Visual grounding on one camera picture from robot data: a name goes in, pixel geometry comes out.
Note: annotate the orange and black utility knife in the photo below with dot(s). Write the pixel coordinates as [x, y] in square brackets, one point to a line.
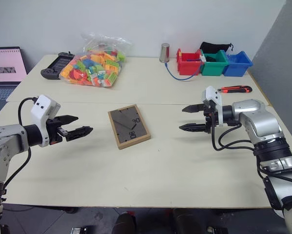
[234, 89]

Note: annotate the laptop computer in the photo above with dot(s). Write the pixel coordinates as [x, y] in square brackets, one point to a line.
[4, 65]

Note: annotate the wooden framed square clock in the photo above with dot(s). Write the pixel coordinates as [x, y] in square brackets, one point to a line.
[129, 126]

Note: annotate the black handheld game controller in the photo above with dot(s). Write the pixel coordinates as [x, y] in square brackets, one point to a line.
[54, 67]

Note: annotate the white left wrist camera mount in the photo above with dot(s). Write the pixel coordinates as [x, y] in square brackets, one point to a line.
[42, 108]

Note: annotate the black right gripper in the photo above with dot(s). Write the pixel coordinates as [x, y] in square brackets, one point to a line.
[210, 119]

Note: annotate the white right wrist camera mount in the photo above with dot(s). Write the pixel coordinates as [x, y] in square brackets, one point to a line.
[212, 93]

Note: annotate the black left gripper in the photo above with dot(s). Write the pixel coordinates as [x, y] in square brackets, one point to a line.
[53, 132]

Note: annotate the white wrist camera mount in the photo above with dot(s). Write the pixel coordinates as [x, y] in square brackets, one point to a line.
[42, 108]
[212, 93]

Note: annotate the metal cup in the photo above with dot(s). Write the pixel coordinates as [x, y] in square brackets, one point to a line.
[164, 52]

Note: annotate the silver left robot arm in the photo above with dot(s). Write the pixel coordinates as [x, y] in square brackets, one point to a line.
[11, 136]

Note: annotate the blue plastic bin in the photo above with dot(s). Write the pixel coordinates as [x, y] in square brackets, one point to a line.
[237, 67]

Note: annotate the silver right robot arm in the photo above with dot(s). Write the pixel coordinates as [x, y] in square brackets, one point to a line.
[260, 119]

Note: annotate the dark rounded shape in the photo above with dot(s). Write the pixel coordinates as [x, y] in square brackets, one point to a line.
[123, 223]

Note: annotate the green plastic bin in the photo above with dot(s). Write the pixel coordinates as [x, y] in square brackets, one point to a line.
[212, 68]

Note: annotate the plastic bag of colourful bricks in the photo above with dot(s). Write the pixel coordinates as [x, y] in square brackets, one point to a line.
[94, 68]

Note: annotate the red plastic bin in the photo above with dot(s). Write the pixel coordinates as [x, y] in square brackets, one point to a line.
[188, 67]

